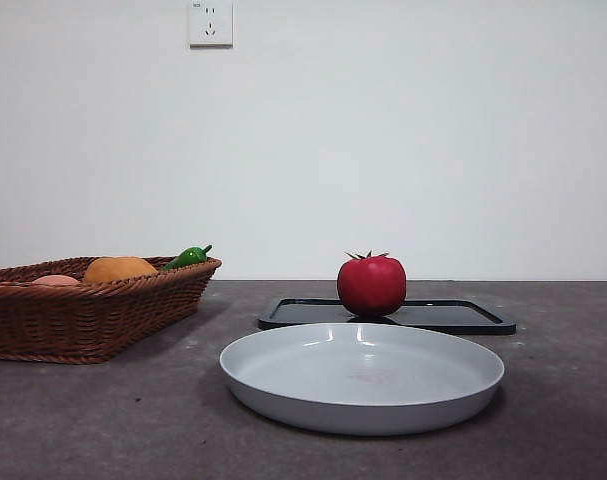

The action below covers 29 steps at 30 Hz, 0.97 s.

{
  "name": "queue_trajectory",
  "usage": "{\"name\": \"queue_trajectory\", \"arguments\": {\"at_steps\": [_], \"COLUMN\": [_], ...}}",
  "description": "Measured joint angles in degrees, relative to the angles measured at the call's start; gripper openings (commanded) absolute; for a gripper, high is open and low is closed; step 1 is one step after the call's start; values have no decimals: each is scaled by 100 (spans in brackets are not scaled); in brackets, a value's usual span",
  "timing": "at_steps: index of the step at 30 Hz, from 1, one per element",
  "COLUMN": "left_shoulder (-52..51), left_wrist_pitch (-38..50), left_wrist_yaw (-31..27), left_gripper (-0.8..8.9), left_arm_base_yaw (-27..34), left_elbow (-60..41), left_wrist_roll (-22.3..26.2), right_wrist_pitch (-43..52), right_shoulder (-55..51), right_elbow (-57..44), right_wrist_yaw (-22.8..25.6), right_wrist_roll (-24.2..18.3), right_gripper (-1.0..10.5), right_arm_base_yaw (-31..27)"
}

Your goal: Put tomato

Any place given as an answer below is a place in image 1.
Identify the red tomato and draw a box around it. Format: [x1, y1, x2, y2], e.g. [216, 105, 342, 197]
[336, 249, 408, 317]

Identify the green chili pepper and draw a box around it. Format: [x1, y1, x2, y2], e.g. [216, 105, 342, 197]
[158, 244, 214, 273]

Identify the grey round plate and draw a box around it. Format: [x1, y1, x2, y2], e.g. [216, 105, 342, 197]
[219, 321, 507, 437]

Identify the black rectangular tray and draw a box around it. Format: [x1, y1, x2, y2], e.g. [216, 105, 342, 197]
[257, 297, 518, 336]

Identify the orange round fruit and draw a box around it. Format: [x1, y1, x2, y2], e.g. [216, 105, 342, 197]
[82, 255, 160, 286]

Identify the brown wicker basket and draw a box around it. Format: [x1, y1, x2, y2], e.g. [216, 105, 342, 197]
[0, 255, 223, 365]

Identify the pink round vegetable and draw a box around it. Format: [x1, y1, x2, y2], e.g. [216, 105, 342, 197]
[31, 273, 82, 286]

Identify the white wall socket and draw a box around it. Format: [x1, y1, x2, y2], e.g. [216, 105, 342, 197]
[189, 0, 234, 49]

